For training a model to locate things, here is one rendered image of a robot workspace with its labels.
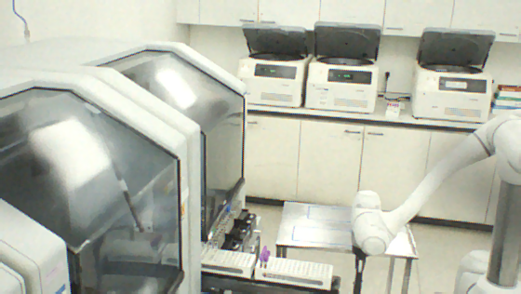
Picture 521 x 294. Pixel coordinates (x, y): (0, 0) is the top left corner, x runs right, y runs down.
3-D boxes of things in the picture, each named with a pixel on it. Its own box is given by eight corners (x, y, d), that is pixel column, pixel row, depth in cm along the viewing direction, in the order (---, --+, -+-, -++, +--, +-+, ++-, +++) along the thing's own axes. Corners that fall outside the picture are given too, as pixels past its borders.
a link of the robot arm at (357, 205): (348, 222, 199) (351, 239, 186) (352, 185, 193) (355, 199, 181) (376, 224, 198) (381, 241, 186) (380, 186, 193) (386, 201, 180)
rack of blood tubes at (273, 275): (254, 282, 205) (254, 268, 203) (259, 268, 214) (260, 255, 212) (329, 293, 199) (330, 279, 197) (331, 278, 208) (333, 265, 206)
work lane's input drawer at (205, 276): (168, 286, 212) (168, 266, 209) (180, 268, 225) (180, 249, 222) (349, 314, 198) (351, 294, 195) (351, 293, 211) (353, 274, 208)
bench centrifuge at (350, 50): (304, 110, 420) (309, 22, 398) (313, 93, 478) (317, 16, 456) (374, 115, 410) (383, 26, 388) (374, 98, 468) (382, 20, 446)
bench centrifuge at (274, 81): (233, 103, 433) (234, 24, 412) (252, 88, 490) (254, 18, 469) (300, 110, 421) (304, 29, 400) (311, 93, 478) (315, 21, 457)
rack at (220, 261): (179, 270, 211) (178, 257, 209) (187, 258, 220) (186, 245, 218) (249, 281, 205) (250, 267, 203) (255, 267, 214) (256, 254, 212)
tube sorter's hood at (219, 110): (86, 225, 211) (73, 70, 190) (147, 172, 267) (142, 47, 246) (207, 243, 201) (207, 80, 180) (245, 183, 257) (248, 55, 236)
